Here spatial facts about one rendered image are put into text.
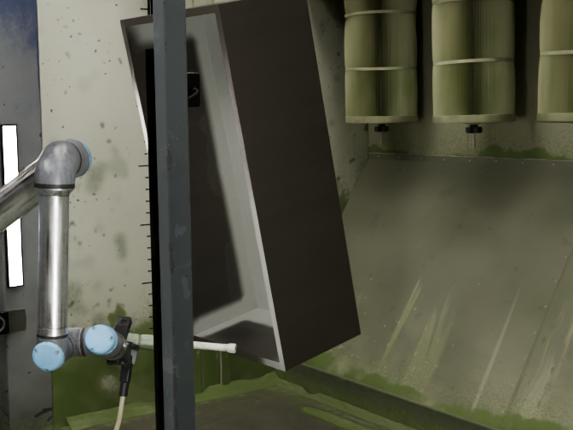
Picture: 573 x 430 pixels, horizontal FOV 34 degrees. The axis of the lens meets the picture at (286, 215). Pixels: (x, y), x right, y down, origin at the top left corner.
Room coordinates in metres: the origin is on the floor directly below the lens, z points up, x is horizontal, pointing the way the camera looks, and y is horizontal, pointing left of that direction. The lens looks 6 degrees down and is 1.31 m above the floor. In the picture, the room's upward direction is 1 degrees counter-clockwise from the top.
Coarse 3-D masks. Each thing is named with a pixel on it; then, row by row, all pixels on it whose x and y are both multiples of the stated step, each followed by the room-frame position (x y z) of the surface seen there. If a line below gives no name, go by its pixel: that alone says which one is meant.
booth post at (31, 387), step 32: (0, 0) 3.61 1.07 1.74; (32, 0) 3.69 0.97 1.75; (0, 32) 3.61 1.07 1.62; (32, 32) 3.68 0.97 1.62; (0, 64) 3.60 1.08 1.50; (32, 64) 3.68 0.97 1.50; (0, 96) 3.60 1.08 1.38; (32, 96) 3.68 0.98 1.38; (32, 128) 3.67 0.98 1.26; (0, 160) 3.59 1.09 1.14; (32, 160) 3.67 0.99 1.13; (32, 224) 3.66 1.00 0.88; (0, 256) 3.61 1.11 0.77; (32, 256) 3.66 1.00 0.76; (0, 288) 3.62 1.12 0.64; (32, 288) 3.66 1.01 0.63; (32, 320) 3.65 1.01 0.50; (0, 352) 3.65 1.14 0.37; (0, 384) 3.66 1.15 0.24; (32, 384) 3.65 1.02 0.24; (0, 416) 3.68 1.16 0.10; (32, 416) 3.64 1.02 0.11
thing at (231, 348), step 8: (128, 336) 3.13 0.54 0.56; (136, 336) 3.13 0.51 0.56; (144, 336) 3.13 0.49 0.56; (152, 336) 3.13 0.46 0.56; (136, 344) 3.13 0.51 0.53; (144, 344) 3.12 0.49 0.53; (152, 344) 3.12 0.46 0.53; (200, 344) 3.11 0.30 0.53; (208, 344) 3.11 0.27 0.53; (216, 344) 3.11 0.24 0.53; (224, 344) 3.11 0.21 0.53; (232, 344) 3.10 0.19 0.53; (232, 352) 3.10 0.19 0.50; (128, 368) 3.10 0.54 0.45; (120, 376) 3.10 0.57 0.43; (128, 376) 3.09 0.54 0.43; (120, 384) 3.09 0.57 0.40; (128, 384) 3.09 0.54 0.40; (120, 392) 3.08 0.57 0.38
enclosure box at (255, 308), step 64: (256, 0) 2.96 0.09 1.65; (192, 64) 3.52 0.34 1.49; (256, 64) 2.96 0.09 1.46; (192, 128) 3.52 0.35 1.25; (256, 128) 2.95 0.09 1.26; (320, 128) 3.12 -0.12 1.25; (192, 192) 3.51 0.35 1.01; (256, 192) 2.95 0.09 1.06; (320, 192) 3.12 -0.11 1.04; (192, 256) 3.51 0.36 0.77; (256, 256) 3.63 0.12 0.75; (320, 256) 3.12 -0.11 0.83; (256, 320) 3.56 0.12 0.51; (320, 320) 3.12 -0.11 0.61
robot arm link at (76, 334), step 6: (72, 330) 2.84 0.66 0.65; (78, 330) 2.84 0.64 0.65; (72, 336) 2.82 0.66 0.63; (78, 336) 2.82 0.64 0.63; (72, 342) 2.80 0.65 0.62; (78, 342) 2.82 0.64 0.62; (78, 348) 2.82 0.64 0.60; (72, 354) 2.80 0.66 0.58; (78, 354) 2.83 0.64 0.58; (84, 354) 2.83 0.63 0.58
